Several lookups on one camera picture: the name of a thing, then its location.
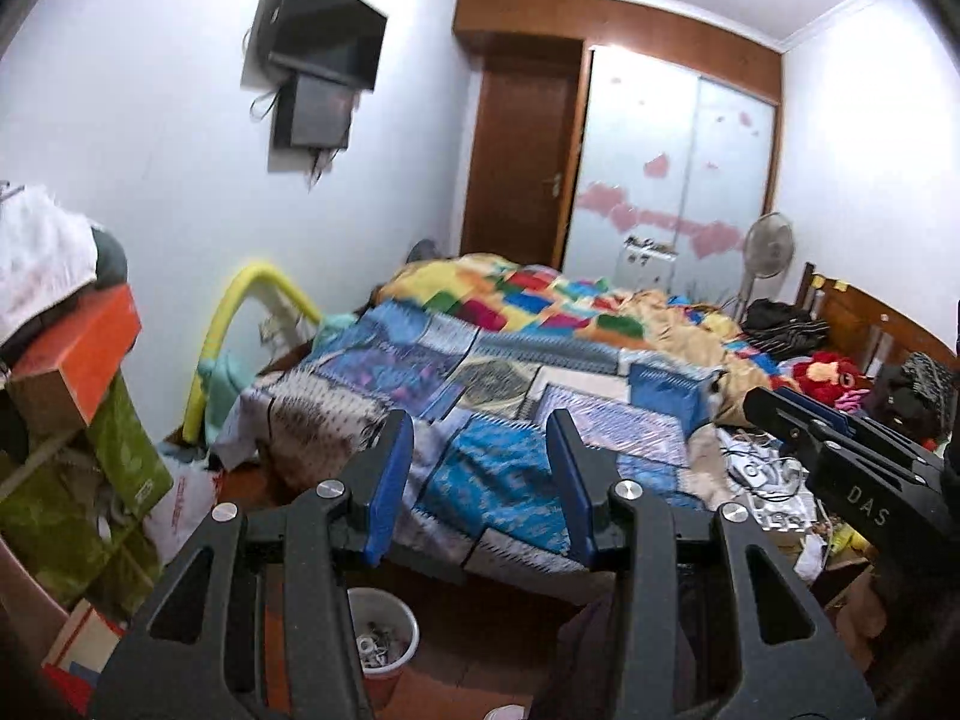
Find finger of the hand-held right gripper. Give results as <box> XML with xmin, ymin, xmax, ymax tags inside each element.
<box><xmin>744</xmin><ymin>388</ymin><xmax>830</xmax><ymax>466</ymax></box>
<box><xmin>825</xmin><ymin>406</ymin><xmax>942</xmax><ymax>477</ymax></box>

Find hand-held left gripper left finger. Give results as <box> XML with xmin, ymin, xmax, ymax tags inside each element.
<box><xmin>90</xmin><ymin>409</ymin><xmax>417</xmax><ymax>720</ymax></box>

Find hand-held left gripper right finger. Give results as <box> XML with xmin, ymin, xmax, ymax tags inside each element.
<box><xmin>546</xmin><ymin>409</ymin><xmax>878</xmax><ymax>720</ymax></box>

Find white plastic bucket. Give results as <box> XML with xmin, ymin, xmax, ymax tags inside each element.
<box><xmin>346</xmin><ymin>587</ymin><xmax>419</xmax><ymax>680</ymax></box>

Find white cable tangle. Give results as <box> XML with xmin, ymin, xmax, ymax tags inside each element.
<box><xmin>355</xmin><ymin>619</ymin><xmax>406</xmax><ymax>670</ymax></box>

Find red plush toy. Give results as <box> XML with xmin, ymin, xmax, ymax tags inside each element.
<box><xmin>791</xmin><ymin>351</ymin><xmax>863</xmax><ymax>406</ymax></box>

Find black patterned clothing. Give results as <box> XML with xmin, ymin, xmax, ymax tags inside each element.
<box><xmin>870</xmin><ymin>351</ymin><xmax>960</xmax><ymax>440</ymax></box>

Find blue patchwork blanket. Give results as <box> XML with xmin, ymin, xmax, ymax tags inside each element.
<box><xmin>229</xmin><ymin>301</ymin><xmax>732</xmax><ymax>575</ymax></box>

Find pale beige patterned sheet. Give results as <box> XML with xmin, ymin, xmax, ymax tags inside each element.
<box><xmin>686</xmin><ymin>420</ymin><xmax>740</xmax><ymax>511</ymax></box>

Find black striped clothing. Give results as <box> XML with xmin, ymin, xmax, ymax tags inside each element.
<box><xmin>742</xmin><ymin>298</ymin><xmax>830</xmax><ymax>350</ymax></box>

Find wooden bed headboard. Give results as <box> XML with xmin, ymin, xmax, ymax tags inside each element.
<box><xmin>795</xmin><ymin>262</ymin><xmax>960</xmax><ymax>376</ymax></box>

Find teal cloth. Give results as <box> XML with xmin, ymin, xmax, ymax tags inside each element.
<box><xmin>206</xmin><ymin>313</ymin><xmax>361</xmax><ymax>421</ymax></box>

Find white standing fan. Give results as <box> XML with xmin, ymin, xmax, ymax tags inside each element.
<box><xmin>739</xmin><ymin>211</ymin><xmax>794</xmax><ymax>316</ymax></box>

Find colourful patchwork quilt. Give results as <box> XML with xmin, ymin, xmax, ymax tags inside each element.
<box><xmin>375</xmin><ymin>253</ymin><xmax>740</xmax><ymax>350</ymax></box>

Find white plastic bag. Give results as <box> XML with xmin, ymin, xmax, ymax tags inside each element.
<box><xmin>142</xmin><ymin>457</ymin><xmax>222</xmax><ymax>563</ymax></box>

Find small white cabinet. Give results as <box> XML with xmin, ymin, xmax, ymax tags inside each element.
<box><xmin>615</xmin><ymin>236</ymin><xmax>680</xmax><ymax>290</ymax></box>

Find yellow foam tube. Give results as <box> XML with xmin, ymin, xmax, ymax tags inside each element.
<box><xmin>182</xmin><ymin>261</ymin><xmax>325</xmax><ymax>442</ymax></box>

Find white sliding wardrobe door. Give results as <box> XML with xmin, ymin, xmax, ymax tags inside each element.
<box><xmin>564</xmin><ymin>45</ymin><xmax>702</xmax><ymax>293</ymax></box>
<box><xmin>679</xmin><ymin>75</ymin><xmax>777</xmax><ymax>301</ymax></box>

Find green patterned box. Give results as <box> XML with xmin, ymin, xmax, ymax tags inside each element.
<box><xmin>0</xmin><ymin>375</ymin><xmax>173</xmax><ymax>608</ymax></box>

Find orange box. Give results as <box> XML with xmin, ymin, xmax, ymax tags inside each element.
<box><xmin>6</xmin><ymin>285</ymin><xmax>143</xmax><ymax>428</ymax></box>

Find brown wooden door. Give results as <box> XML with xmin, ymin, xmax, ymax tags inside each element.
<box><xmin>463</xmin><ymin>52</ymin><xmax>586</xmax><ymax>271</ymax></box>

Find dark grey cloth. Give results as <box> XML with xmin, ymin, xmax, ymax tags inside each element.
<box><xmin>88</xmin><ymin>226</ymin><xmax>130</xmax><ymax>290</ymax></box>

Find white cloth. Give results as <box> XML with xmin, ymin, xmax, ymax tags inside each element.
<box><xmin>0</xmin><ymin>184</ymin><xmax>98</xmax><ymax>346</ymax></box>

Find wooden overhead cabinet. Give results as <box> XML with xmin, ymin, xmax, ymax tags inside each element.
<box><xmin>454</xmin><ymin>0</ymin><xmax>785</xmax><ymax>102</ymax></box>

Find black flat television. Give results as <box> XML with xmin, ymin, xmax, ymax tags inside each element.
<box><xmin>268</xmin><ymin>0</ymin><xmax>389</xmax><ymax>92</ymax></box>

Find white security camera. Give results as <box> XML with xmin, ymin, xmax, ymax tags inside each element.
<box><xmin>731</xmin><ymin>457</ymin><xmax>785</xmax><ymax>490</ymax></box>

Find white cables and devices pile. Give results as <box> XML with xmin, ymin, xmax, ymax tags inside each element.
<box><xmin>750</xmin><ymin>499</ymin><xmax>815</xmax><ymax>535</ymax></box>

